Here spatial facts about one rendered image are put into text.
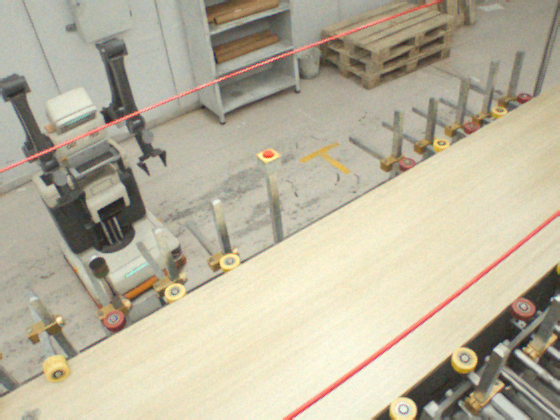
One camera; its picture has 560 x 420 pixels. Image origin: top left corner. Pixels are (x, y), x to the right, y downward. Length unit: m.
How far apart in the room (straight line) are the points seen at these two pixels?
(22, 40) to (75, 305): 2.07
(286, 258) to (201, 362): 0.54
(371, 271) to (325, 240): 0.24
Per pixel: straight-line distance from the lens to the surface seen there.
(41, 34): 4.18
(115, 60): 2.17
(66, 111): 2.37
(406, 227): 2.06
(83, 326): 3.18
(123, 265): 2.99
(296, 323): 1.73
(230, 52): 4.48
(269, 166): 1.90
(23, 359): 3.22
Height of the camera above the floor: 2.33
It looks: 42 degrees down
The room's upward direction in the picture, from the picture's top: 7 degrees counter-clockwise
